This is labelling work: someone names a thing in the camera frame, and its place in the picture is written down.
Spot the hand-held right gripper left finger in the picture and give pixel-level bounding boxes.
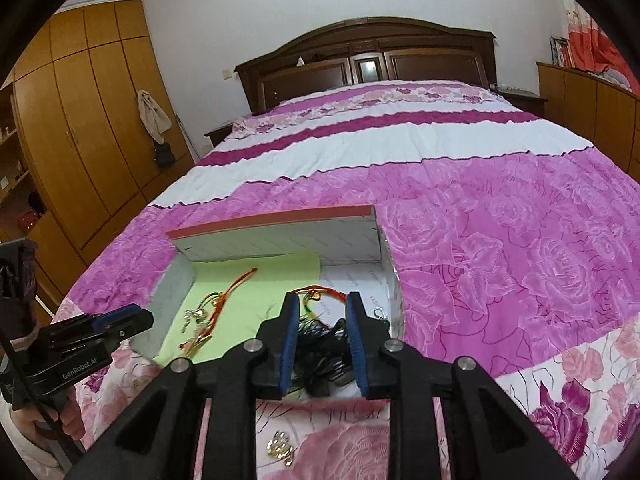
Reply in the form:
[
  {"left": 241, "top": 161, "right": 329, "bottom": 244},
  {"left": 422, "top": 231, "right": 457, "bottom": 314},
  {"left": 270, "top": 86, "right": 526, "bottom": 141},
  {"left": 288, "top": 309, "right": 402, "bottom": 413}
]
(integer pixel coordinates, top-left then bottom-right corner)
[{"left": 65, "top": 291, "right": 302, "bottom": 480}]

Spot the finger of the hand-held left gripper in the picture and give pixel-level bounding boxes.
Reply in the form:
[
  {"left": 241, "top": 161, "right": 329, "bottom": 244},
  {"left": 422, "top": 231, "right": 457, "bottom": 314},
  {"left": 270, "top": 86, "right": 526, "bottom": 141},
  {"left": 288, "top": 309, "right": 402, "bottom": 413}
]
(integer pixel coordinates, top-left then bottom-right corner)
[
  {"left": 95, "top": 306, "right": 145, "bottom": 330},
  {"left": 102, "top": 309, "right": 155, "bottom": 347}
]

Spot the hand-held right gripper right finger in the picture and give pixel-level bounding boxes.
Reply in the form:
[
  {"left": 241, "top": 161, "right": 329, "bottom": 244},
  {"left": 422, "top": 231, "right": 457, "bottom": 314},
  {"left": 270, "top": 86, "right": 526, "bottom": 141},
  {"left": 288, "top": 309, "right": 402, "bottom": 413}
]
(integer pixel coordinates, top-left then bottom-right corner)
[{"left": 346, "top": 291, "right": 581, "bottom": 480}]

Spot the black lace hair tie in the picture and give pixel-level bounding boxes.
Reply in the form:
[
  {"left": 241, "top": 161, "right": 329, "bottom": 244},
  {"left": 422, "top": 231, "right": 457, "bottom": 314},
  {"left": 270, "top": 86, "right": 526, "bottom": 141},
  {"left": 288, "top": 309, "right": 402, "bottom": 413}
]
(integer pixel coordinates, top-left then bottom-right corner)
[{"left": 292, "top": 317, "right": 358, "bottom": 396}]

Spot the red cord bracelet gold charm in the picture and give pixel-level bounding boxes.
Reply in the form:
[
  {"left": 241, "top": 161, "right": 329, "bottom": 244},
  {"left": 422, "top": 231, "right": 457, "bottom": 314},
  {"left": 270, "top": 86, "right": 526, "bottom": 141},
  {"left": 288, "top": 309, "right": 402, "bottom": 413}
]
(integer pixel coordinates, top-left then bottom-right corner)
[{"left": 292, "top": 284, "right": 348, "bottom": 331}]

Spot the rainbow cord bracelet gold pendant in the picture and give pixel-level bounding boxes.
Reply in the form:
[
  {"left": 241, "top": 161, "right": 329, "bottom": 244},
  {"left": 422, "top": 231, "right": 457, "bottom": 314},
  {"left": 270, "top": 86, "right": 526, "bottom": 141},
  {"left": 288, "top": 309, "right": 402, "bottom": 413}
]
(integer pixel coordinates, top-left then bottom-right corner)
[{"left": 180, "top": 267, "right": 258, "bottom": 353}]

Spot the pink cardboard box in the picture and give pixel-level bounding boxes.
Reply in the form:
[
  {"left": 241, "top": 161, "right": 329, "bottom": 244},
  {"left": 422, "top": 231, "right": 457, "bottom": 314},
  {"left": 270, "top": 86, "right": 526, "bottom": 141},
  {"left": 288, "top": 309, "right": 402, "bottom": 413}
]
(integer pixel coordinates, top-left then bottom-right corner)
[{"left": 127, "top": 204, "right": 405, "bottom": 403}]

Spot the person's left forearm white sleeve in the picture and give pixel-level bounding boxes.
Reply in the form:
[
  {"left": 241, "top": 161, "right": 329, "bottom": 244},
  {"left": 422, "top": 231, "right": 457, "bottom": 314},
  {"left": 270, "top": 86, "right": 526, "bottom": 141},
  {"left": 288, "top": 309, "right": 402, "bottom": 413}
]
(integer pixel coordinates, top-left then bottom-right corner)
[{"left": 0, "top": 400, "right": 68, "bottom": 480}]

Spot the person's left hand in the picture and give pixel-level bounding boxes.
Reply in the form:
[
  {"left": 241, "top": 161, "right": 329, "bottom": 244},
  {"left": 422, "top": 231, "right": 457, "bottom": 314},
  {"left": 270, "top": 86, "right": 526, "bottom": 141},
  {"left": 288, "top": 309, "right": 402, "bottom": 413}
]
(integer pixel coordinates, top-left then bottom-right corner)
[{"left": 10, "top": 385, "right": 85, "bottom": 442}]

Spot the green paper sheet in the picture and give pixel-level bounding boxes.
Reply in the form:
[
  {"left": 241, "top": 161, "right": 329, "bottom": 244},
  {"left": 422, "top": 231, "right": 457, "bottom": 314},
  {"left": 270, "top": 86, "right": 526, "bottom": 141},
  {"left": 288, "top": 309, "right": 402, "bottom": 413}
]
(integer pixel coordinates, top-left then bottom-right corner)
[{"left": 160, "top": 252, "right": 323, "bottom": 366}]

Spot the pearl and gold charm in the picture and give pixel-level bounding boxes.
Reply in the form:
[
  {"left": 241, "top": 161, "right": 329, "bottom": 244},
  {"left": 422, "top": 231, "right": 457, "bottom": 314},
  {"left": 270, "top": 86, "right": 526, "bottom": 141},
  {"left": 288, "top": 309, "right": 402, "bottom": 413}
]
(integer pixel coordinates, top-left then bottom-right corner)
[{"left": 265, "top": 430, "right": 296, "bottom": 466}]

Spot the hanging black bag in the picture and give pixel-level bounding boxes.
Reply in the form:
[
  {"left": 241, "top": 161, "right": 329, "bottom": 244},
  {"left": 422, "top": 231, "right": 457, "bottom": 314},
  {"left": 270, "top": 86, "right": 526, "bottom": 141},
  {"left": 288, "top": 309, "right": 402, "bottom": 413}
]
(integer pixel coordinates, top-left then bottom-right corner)
[{"left": 152, "top": 142, "right": 177, "bottom": 168}]

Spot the wooden wardrobe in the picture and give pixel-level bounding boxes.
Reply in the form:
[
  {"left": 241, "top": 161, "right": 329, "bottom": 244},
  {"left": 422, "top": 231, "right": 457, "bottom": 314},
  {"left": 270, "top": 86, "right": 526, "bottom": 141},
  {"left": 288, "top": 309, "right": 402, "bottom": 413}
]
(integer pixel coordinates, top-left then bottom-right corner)
[{"left": 0, "top": 0, "right": 196, "bottom": 311}]

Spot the hanging beige cloth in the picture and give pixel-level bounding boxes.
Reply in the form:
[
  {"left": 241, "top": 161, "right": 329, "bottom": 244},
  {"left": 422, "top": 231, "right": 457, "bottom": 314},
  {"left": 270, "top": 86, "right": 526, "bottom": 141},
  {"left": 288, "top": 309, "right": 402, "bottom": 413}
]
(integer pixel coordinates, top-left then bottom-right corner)
[{"left": 137, "top": 90, "right": 172, "bottom": 145}]

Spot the floral pink bedspread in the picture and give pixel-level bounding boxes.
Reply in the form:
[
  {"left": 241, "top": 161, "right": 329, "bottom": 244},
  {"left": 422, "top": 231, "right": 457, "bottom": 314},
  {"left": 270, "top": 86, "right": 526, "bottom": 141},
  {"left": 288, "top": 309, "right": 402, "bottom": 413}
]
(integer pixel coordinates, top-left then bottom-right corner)
[{"left": 50, "top": 79, "right": 640, "bottom": 480}]

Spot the dark wooden nightstand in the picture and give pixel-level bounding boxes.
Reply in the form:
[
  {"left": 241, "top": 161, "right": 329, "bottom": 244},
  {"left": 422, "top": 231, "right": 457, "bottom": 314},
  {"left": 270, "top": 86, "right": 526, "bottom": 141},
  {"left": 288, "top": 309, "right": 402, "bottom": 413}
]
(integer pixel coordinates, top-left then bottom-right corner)
[
  {"left": 204, "top": 122, "right": 235, "bottom": 148},
  {"left": 492, "top": 85, "right": 548, "bottom": 118}
]

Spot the dark wooden headboard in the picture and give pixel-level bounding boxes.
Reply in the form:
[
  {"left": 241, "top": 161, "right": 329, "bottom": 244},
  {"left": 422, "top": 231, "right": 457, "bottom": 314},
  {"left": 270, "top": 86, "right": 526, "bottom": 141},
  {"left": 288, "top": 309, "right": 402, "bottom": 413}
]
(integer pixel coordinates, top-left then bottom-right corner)
[{"left": 234, "top": 17, "right": 497, "bottom": 115}]

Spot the long wooden cabinet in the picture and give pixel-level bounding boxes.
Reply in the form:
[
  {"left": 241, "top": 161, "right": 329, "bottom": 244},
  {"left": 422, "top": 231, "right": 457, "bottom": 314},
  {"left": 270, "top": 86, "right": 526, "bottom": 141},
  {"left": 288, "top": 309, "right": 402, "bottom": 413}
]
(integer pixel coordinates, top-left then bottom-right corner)
[{"left": 536, "top": 61, "right": 640, "bottom": 181}]

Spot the row of books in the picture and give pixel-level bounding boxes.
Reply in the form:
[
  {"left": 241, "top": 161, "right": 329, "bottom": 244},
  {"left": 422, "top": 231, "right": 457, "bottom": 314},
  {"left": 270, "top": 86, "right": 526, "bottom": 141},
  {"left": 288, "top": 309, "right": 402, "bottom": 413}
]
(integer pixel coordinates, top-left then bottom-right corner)
[{"left": 550, "top": 36, "right": 573, "bottom": 67}]

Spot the orange and cream curtain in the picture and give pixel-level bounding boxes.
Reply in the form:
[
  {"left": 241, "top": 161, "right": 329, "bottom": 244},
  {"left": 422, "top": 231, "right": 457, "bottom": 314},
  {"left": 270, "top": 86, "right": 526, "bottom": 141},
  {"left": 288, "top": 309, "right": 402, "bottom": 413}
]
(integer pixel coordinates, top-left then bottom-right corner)
[{"left": 562, "top": 2, "right": 640, "bottom": 92}]

